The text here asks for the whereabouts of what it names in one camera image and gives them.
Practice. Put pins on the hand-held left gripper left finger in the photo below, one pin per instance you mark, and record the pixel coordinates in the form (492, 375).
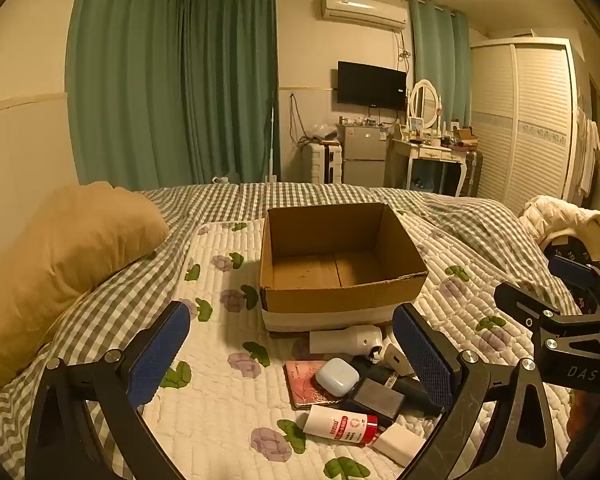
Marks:
(155, 360)

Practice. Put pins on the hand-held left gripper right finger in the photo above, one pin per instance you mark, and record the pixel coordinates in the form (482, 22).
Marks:
(425, 360)

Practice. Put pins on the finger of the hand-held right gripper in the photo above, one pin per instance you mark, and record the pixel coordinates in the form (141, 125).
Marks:
(572, 270)
(530, 310)

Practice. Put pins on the black remote control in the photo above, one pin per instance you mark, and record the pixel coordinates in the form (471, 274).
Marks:
(375, 367)

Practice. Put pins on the small dark grey box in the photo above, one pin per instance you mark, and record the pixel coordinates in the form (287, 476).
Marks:
(375, 400)

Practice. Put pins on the small white box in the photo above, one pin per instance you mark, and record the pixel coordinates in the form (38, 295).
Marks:
(397, 442)

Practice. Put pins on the white plastic bottle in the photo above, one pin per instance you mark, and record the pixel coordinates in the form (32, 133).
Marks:
(340, 340)

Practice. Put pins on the light blue earbud case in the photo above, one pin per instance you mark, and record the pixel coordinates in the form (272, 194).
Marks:
(336, 374)

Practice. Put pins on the brown cardboard box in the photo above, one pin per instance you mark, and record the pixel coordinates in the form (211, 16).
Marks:
(330, 305)

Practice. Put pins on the white tube with red cap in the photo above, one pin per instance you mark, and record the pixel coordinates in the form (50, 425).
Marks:
(330, 422)

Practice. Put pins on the small white charger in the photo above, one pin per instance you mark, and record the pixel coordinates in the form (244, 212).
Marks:
(395, 357)

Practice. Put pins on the white padded jacket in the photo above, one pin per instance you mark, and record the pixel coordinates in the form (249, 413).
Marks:
(565, 217)

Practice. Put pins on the white quilted floral mat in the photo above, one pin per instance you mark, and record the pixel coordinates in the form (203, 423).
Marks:
(220, 410)

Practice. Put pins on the hanging white towels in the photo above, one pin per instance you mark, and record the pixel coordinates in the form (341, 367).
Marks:
(587, 150)

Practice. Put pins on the tan pillow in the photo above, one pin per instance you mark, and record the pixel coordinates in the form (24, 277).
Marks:
(65, 260)

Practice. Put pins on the white louvered wardrobe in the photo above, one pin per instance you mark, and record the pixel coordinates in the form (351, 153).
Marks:
(525, 120)

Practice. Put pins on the white dressing table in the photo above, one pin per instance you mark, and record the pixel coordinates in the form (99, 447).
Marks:
(430, 152)

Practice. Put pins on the crumpled white floor bag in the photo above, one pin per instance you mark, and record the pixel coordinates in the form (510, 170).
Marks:
(225, 179)

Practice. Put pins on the silver small fridge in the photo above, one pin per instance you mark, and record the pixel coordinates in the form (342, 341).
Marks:
(362, 155)

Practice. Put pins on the white ribbed suitcase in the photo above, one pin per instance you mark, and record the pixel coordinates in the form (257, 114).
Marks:
(325, 162)

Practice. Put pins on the white oval mirror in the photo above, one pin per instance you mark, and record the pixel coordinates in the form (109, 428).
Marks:
(425, 102)

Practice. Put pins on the clear plastic bag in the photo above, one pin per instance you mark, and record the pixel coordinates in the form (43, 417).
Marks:
(322, 132)

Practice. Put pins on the green curtain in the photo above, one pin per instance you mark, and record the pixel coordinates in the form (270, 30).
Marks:
(230, 85)
(125, 85)
(437, 60)

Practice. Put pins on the white upright pole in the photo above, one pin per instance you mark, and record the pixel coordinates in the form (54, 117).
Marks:
(273, 135)

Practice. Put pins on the white air conditioner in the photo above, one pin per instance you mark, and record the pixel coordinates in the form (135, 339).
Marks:
(360, 10)

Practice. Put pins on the small photo frame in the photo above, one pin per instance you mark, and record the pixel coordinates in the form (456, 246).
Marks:
(415, 123)

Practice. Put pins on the black wall television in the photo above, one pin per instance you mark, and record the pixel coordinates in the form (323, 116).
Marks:
(370, 84)

